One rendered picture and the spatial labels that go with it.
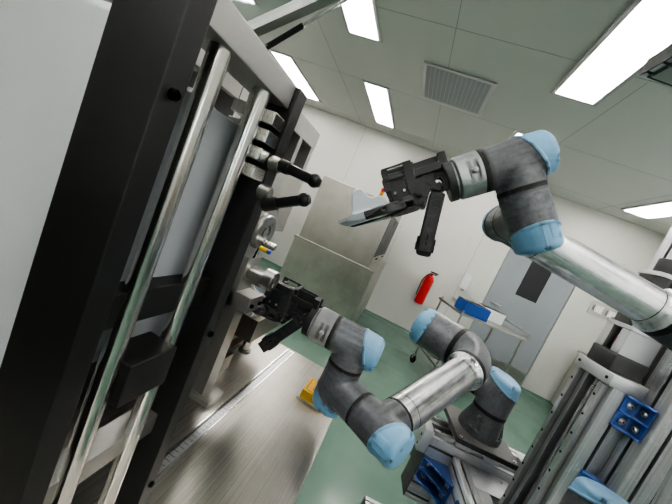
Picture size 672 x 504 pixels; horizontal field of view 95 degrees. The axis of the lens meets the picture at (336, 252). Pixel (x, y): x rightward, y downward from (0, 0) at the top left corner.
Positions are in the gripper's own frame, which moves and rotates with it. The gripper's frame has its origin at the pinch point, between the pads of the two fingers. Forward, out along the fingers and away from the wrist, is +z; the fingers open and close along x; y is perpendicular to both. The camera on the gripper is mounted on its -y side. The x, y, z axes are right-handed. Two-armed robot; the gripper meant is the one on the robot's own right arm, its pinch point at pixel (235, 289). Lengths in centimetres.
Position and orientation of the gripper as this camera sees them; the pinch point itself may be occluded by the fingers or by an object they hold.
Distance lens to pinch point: 75.1
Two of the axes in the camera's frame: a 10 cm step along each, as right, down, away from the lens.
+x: -2.4, 0.3, -9.7
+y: 4.0, -9.1, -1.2
